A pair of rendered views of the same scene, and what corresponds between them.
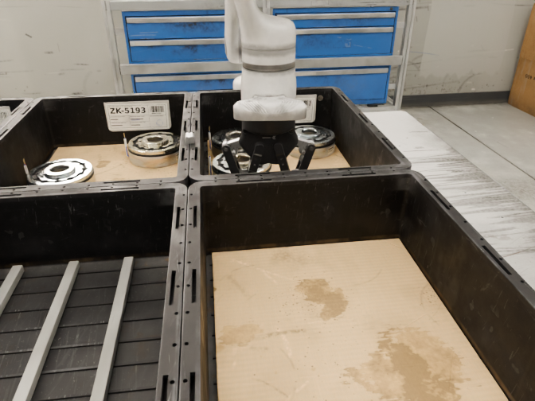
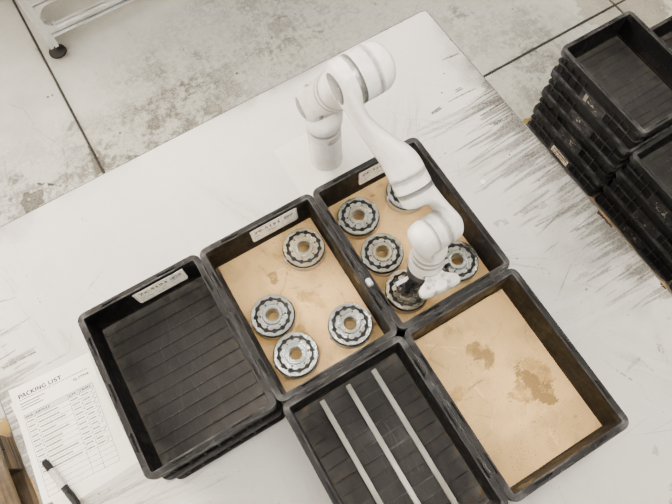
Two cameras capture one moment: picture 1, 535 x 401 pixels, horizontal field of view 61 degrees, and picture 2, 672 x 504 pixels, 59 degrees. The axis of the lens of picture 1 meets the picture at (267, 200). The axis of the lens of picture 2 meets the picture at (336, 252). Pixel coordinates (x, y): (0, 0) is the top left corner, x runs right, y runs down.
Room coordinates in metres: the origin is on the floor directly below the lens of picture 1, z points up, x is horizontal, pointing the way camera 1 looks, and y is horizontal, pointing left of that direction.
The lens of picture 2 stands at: (0.26, 0.32, 2.19)
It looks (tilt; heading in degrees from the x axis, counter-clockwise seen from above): 69 degrees down; 341
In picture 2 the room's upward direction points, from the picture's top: 4 degrees counter-clockwise
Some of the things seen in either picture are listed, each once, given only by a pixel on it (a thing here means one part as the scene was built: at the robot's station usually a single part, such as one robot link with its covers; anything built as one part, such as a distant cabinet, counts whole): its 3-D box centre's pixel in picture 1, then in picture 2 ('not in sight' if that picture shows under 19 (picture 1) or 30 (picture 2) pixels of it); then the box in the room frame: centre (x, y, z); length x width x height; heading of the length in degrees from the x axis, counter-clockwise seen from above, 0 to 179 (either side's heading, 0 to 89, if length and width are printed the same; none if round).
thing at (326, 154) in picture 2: not in sight; (325, 141); (1.09, 0.04, 0.79); 0.09 x 0.09 x 0.17; 87
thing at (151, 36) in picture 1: (195, 64); not in sight; (2.58, 0.41, 0.60); 0.72 x 0.03 x 0.56; 98
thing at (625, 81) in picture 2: not in sight; (608, 110); (1.05, -1.03, 0.37); 0.40 x 0.30 x 0.45; 8
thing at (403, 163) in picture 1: (281, 128); (408, 229); (0.72, -0.02, 0.92); 0.40 x 0.30 x 0.02; 7
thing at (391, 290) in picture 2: not in sight; (407, 289); (0.60, 0.03, 0.86); 0.10 x 0.10 x 0.01
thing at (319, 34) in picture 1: (333, 59); not in sight; (2.69, -0.39, 0.60); 0.72 x 0.03 x 0.56; 98
